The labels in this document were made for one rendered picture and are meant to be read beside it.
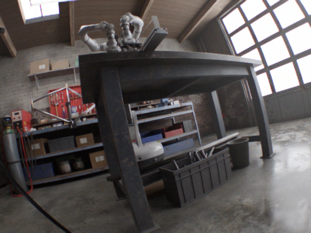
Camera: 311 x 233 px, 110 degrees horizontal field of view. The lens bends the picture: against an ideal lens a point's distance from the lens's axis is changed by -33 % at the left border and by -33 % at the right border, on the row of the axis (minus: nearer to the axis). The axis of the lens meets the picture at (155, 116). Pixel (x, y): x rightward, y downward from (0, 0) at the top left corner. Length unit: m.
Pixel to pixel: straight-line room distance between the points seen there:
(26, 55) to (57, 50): 0.75
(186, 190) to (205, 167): 0.19
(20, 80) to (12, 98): 0.40
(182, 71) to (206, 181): 0.71
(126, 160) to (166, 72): 0.51
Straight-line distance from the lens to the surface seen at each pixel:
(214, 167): 1.12
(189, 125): 2.99
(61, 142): 2.46
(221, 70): 1.21
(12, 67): 3.96
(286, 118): 3.60
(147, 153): 1.48
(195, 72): 1.02
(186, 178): 0.99
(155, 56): 0.82
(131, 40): 1.28
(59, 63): 3.30
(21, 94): 3.61
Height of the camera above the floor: 0.50
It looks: 4 degrees up
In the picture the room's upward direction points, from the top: 13 degrees counter-clockwise
